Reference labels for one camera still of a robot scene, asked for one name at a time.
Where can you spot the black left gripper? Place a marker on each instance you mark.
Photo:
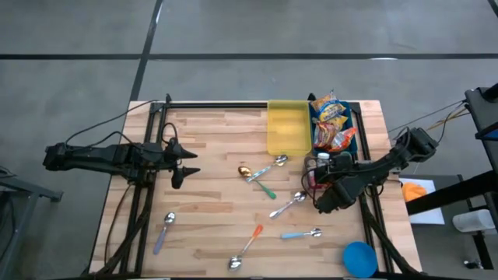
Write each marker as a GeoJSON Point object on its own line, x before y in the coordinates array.
{"type": "Point", "coordinates": [175, 155]}

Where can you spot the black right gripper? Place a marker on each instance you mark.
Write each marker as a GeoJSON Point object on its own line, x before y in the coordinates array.
{"type": "Point", "coordinates": [336, 196]}

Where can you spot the red spice tin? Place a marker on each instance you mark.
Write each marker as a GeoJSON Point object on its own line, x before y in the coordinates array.
{"type": "Point", "coordinates": [313, 179]}

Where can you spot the large herb spice jar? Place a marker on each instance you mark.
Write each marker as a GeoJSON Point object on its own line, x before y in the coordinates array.
{"type": "Point", "coordinates": [323, 158]}

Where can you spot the small glass spice jar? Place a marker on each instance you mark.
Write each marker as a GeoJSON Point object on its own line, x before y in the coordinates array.
{"type": "Point", "coordinates": [310, 163]}

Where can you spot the all silver metal spoon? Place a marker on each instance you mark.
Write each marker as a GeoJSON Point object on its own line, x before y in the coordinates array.
{"type": "Point", "coordinates": [288, 205]}

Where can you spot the orange chicken ramen packet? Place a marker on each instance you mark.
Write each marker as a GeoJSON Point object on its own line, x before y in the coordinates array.
{"type": "Point", "coordinates": [343, 139]}

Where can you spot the blue ramen packet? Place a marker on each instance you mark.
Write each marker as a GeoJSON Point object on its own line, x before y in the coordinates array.
{"type": "Point", "coordinates": [332, 113]}

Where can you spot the yellow ramen packet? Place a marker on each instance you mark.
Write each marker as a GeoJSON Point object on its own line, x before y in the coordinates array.
{"type": "Point", "coordinates": [322, 102]}

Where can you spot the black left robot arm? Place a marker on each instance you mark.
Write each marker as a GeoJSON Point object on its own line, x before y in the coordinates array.
{"type": "Point", "coordinates": [101, 157]}

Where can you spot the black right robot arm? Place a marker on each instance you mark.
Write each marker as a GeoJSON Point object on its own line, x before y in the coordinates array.
{"type": "Point", "coordinates": [389, 161]}

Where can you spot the grey plastic basket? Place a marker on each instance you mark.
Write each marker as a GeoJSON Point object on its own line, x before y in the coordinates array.
{"type": "Point", "coordinates": [307, 179]}

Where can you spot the red ramen packet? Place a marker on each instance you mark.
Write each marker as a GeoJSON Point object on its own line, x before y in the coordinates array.
{"type": "Point", "coordinates": [323, 135]}

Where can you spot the black rig crossbar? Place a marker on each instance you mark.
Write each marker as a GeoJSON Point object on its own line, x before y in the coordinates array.
{"type": "Point", "coordinates": [218, 105]}

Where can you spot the orange cloth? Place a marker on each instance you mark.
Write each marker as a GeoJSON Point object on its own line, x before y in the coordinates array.
{"type": "Point", "coordinates": [413, 191]}

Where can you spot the blue plastic bin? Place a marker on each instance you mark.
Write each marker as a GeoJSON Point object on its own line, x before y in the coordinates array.
{"type": "Point", "coordinates": [350, 116]}

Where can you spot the yellow translucent plastic bin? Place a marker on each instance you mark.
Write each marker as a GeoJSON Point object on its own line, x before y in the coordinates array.
{"type": "Point", "coordinates": [288, 128]}

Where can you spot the white paper sheet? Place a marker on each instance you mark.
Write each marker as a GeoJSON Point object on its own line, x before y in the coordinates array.
{"type": "Point", "coordinates": [432, 215]}

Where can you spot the black beam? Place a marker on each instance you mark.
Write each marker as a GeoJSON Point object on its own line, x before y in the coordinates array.
{"type": "Point", "coordinates": [451, 192]}

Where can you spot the black cart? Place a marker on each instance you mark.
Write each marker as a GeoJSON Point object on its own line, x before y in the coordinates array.
{"type": "Point", "coordinates": [484, 116]}

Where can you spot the grey metal stand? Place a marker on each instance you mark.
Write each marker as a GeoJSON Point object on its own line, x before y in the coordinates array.
{"type": "Point", "coordinates": [23, 194]}

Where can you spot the black table rail frame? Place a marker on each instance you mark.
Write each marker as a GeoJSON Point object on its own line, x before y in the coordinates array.
{"type": "Point", "coordinates": [375, 225]}
{"type": "Point", "coordinates": [136, 218]}

